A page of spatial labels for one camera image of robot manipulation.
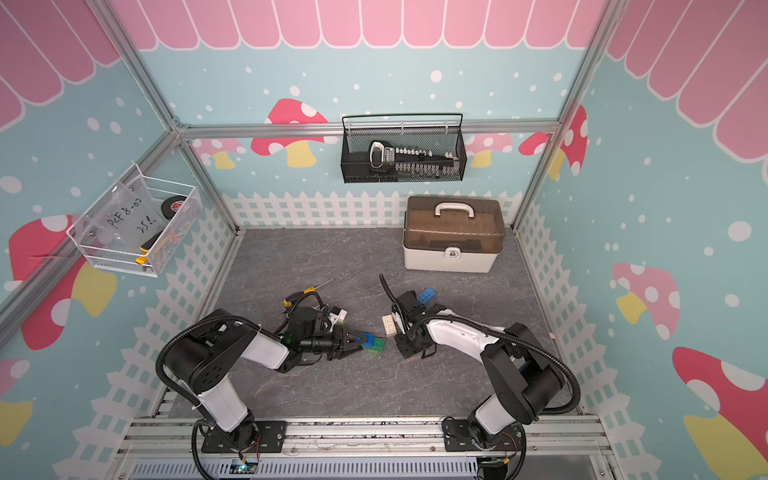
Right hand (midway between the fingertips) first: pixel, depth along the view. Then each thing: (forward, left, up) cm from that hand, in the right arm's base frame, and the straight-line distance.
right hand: (407, 346), depth 89 cm
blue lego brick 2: (+17, -7, +1) cm, 18 cm away
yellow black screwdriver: (+15, +38, +2) cm, 41 cm away
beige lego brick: (+6, +5, +1) cm, 8 cm away
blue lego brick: (+1, +10, +4) cm, 11 cm away
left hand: (-2, +12, +4) cm, 13 cm away
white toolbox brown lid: (+40, -18, +6) cm, 44 cm away
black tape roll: (+26, +63, +34) cm, 76 cm away
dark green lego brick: (0, +9, +2) cm, 9 cm away
